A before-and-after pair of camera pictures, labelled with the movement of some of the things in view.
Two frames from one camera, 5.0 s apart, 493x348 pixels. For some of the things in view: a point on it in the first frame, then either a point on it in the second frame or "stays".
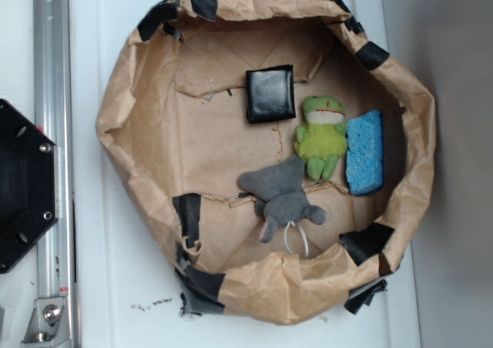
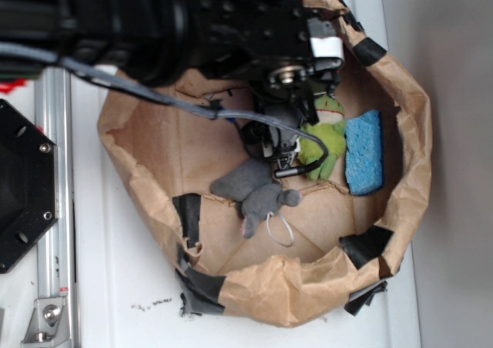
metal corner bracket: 48,325 stays
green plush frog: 323,138 stays
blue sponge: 364,153 stays
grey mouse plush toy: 280,195 → 252,186
